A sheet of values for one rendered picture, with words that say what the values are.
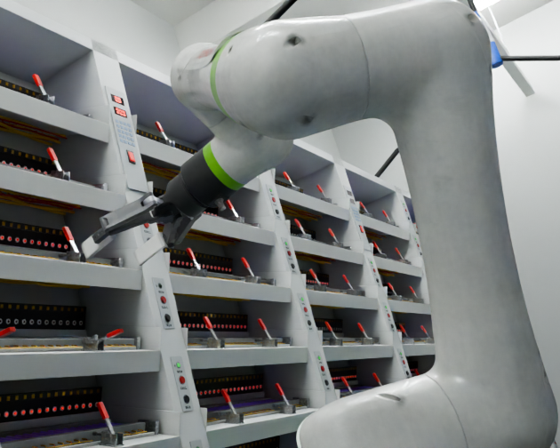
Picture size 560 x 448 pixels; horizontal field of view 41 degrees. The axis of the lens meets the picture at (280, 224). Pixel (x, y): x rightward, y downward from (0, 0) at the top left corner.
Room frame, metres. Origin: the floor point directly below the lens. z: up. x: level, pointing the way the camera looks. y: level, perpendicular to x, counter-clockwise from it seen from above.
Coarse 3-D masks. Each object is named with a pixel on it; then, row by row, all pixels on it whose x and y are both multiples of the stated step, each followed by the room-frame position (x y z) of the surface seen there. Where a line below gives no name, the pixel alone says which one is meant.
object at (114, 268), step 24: (0, 240) 1.48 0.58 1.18; (24, 240) 1.54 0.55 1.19; (48, 240) 1.60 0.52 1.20; (72, 240) 1.47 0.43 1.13; (0, 264) 1.27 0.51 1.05; (24, 264) 1.32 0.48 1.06; (48, 264) 1.37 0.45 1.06; (72, 264) 1.42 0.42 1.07; (96, 264) 1.55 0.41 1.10; (120, 264) 1.62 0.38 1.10; (72, 288) 1.64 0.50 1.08; (120, 288) 1.56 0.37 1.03
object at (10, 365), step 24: (24, 336) 1.50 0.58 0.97; (48, 336) 1.56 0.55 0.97; (72, 336) 1.63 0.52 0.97; (120, 336) 1.66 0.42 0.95; (144, 336) 1.63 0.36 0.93; (0, 360) 1.23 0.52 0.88; (24, 360) 1.28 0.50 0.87; (48, 360) 1.33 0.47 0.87; (72, 360) 1.38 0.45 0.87; (96, 360) 1.44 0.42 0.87; (120, 360) 1.51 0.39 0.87; (144, 360) 1.57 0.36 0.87
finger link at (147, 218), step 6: (144, 216) 1.18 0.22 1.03; (150, 216) 1.18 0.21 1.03; (156, 216) 1.18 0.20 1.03; (162, 216) 1.18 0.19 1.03; (168, 216) 1.19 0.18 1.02; (132, 222) 1.17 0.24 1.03; (138, 222) 1.17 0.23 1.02; (144, 222) 1.18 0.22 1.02; (150, 222) 1.19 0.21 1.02; (114, 228) 1.16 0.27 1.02; (120, 228) 1.17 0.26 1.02; (126, 228) 1.18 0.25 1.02; (108, 234) 1.17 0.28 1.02; (114, 234) 1.17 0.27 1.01
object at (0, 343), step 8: (0, 344) 1.29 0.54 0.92; (8, 344) 1.31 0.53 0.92; (16, 344) 1.33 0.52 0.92; (24, 344) 1.34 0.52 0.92; (32, 344) 1.36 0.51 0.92; (40, 344) 1.38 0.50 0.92; (48, 344) 1.40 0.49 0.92; (56, 344) 1.41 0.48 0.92; (64, 344) 1.43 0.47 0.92; (72, 344) 1.45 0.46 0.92; (80, 344) 1.47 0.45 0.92; (104, 344) 1.52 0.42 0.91; (112, 344) 1.56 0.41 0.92; (120, 344) 1.58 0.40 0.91; (128, 344) 1.60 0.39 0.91
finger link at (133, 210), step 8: (152, 192) 1.15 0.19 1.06; (136, 200) 1.15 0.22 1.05; (120, 208) 1.15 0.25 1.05; (128, 208) 1.15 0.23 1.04; (136, 208) 1.15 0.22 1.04; (144, 208) 1.14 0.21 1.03; (152, 208) 1.15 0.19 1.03; (104, 216) 1.15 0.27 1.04; (112, 216) 1.15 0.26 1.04; (120, 216) 1.14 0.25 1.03; (128, 216) 1.14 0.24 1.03; (136, 216) 1.15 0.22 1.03; (112, 224) 1.14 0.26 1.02; (120, 224) 1.15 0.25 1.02
